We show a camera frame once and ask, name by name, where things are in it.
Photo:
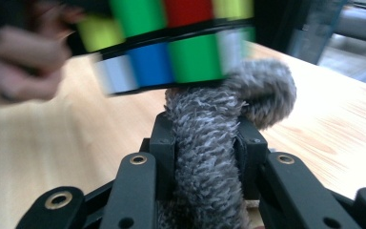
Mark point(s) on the grey fluffy cloth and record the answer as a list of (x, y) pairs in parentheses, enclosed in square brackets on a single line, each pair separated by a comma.
[(203, 159)]

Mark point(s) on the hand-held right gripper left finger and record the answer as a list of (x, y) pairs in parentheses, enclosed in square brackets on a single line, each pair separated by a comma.
[(163, 152)]

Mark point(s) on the grey office chair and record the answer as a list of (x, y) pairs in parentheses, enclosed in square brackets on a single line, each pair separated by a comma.
[(359, 22)]

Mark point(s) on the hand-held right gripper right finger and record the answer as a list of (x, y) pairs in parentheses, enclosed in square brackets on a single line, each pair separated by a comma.
[(251, 152)]

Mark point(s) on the dark partition panel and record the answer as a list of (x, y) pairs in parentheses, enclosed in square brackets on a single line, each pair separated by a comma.
[(298, 25)]

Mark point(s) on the multicoloured puzzle cube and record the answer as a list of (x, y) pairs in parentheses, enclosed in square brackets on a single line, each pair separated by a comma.
[(193, 57)]

